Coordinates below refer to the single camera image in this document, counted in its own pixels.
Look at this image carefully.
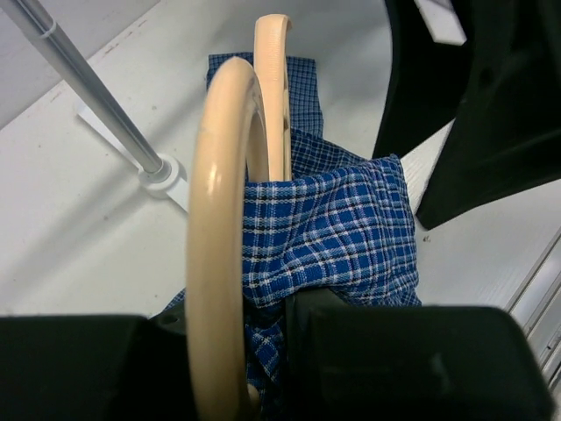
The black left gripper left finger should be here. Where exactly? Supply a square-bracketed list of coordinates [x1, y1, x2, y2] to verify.
[1, 305, 193, 420]

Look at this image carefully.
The metal clothes rack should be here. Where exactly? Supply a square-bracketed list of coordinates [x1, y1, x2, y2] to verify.
[1, 1, 188, 211]

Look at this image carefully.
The blue plaid shirt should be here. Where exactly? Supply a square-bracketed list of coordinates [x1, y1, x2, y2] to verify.
[151, 52, 424, 421]

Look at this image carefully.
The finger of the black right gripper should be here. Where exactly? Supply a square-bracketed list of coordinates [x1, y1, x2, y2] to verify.
[373, 0, 473, 158]
[416, 1, 560, 229]

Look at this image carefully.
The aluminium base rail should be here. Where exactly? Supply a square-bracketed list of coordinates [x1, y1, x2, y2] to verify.
[507, 232, 560, 389]

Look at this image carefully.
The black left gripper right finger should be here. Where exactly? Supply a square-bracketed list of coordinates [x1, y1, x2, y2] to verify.
[286, 289, 552, 420]

